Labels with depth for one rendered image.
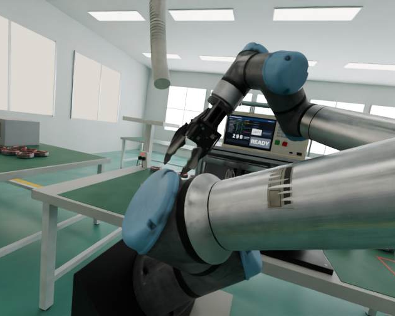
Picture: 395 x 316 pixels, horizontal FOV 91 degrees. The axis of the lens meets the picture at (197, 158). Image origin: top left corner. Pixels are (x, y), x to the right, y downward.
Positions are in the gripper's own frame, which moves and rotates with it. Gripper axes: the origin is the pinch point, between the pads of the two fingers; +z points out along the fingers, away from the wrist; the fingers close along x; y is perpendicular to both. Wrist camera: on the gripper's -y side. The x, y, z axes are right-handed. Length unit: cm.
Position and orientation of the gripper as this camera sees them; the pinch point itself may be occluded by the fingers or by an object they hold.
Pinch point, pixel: (175, 165)
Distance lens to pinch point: 53.6
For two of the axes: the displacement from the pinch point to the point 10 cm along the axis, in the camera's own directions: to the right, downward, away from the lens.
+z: -5.9, 8.0, 1.1
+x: 7.9, 5.5, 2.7
